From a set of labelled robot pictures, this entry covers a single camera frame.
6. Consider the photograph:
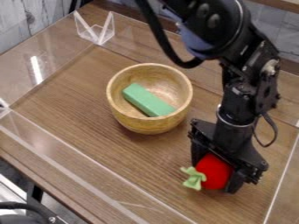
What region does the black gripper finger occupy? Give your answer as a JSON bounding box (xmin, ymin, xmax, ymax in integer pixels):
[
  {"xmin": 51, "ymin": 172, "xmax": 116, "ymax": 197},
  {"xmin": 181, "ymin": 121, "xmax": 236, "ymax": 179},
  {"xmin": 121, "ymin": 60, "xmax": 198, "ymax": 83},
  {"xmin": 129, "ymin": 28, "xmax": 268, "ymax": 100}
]
[
  {"xmin": 191, "ymin": 139, "xmax": 210, "ymax": 165},
  {"xmin": 226, "ymin": 170, "xmax": 248, "ymax": 194}
]

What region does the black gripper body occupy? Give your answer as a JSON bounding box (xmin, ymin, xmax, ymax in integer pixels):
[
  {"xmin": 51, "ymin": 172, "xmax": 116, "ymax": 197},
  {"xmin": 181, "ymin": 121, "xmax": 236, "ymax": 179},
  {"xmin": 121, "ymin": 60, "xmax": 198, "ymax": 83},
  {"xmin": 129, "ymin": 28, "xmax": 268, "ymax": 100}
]
[{"xmin": 188, "ymin": 118, "xmax": 268, "ymax": 185}]

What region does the red plush fruit green stem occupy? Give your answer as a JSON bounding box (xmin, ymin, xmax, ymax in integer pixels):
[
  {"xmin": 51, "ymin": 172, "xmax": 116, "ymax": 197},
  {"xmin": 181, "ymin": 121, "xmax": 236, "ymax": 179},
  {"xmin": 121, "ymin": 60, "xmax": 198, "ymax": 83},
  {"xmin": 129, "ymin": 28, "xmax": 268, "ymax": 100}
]
[{"xmin": 180, "ymin": 153, "xmax": 234, "ymax": 191}]

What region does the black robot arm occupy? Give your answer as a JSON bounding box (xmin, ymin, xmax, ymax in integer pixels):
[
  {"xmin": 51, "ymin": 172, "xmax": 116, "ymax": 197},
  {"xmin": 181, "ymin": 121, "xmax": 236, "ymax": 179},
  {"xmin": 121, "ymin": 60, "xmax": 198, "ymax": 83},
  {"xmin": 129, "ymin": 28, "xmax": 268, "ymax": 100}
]
[{"xmin": 160, "ymin": 0, "xmax": 280, "ymax": 193}]

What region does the green rectangular block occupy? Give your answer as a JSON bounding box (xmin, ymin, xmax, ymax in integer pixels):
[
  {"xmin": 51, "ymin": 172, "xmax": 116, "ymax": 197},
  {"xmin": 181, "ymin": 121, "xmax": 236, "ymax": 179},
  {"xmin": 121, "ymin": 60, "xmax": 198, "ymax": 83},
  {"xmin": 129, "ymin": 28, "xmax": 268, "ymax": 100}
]
[{"xmin": 121, "ymin": 83, "xmax": 175, "ymax": 117}]

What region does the wooden bowl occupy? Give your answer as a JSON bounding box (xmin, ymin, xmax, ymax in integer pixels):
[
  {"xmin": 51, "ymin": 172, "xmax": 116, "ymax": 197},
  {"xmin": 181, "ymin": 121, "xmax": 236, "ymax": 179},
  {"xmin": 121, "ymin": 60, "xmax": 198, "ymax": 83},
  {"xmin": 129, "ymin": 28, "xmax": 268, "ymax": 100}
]
[{"xmin": 107, "ymin": 63, "xmax": 192, "ymax": 135}]

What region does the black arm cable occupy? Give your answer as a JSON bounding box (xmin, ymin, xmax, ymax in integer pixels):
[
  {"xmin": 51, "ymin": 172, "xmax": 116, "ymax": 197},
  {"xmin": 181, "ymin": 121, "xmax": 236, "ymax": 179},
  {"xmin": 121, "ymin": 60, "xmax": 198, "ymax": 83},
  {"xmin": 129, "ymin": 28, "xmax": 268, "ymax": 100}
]
[{"xmin": 133, "ymin": 0, "xmax": 206, "ymax": 70}]

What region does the clear acrylic tray wall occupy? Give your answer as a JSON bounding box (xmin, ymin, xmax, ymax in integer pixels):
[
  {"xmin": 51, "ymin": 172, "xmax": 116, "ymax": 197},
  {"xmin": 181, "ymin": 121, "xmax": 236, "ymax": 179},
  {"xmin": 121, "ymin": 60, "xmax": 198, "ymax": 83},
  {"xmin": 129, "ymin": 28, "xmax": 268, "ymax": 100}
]
[{"xmin": 0, "ymin": 102, "xmax": 195, "ymax": 224}]

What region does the black cable lower left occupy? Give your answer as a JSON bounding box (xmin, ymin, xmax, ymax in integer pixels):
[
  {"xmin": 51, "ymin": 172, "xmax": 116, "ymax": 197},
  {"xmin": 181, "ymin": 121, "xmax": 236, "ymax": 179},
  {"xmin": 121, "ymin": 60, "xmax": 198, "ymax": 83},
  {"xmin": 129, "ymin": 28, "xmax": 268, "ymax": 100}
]
[{"xmin": 0, "ymin": 200, "xmax": 52, "ymax": 224}]

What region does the clear acrylic corner bracket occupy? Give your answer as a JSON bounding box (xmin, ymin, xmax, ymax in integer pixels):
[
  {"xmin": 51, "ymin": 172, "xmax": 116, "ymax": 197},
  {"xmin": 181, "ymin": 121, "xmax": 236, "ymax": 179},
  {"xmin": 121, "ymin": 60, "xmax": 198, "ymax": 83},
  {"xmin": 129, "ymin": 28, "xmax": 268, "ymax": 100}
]
[{"xmin": 73, "ymin": 10, "xmax": 115, "ymax": 46}]

